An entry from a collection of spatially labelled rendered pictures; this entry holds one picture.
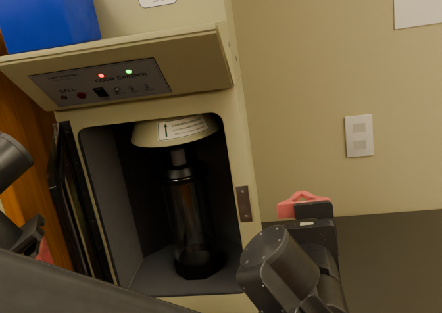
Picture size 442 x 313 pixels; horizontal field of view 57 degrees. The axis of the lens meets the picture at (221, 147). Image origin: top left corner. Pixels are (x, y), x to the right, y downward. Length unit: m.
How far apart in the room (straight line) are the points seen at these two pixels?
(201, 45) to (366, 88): 0.65
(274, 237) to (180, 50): 0.28
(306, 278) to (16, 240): 0.35
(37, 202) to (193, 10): 0.43
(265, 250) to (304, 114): 0.74
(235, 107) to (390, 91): 0.56
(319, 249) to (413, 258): 0.55
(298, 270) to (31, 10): 0.47
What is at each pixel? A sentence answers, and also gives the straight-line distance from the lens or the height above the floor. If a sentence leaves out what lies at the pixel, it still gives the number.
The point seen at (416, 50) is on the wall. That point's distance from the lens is 1.13.
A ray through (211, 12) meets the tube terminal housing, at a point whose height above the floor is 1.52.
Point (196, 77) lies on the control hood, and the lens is 0.61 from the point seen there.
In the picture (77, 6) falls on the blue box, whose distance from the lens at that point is 0.64.
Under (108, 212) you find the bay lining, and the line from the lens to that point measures 0.83.
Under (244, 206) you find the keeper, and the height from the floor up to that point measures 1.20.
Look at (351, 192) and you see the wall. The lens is 1.20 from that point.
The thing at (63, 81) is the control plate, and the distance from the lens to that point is 0.65.
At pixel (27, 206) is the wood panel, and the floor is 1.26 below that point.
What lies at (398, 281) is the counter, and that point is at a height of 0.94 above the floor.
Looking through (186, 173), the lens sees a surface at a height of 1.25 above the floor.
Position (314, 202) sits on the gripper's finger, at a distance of 0.51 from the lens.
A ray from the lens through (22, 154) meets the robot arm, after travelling 0.58.
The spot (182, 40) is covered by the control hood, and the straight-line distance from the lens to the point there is 0.55.
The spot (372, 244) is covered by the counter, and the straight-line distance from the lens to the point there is 1.08.
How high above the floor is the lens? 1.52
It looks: 18 degrees down
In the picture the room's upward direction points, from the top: 9 degrees counter-clockwise
